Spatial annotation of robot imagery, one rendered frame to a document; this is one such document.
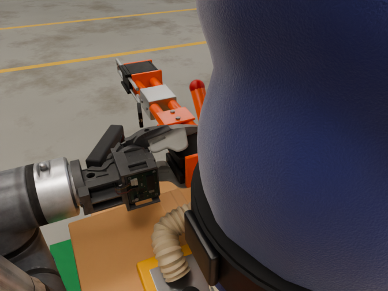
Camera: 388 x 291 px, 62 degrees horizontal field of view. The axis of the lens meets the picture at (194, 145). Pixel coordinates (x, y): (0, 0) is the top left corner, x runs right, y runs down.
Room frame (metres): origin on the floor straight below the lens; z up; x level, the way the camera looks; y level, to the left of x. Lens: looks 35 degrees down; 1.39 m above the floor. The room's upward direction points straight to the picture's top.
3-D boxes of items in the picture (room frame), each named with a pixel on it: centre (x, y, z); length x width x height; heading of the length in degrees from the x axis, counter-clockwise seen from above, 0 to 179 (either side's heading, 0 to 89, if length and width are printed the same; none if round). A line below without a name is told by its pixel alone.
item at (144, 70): (0.75, 0.13, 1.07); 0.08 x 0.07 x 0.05; 24
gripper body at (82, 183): (0.37, 0.12, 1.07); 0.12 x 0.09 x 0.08; 113
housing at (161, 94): (0.63, 0.08, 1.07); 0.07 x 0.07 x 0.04; 24
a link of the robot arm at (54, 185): (0.35, 0.20, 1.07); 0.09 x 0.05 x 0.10; 23
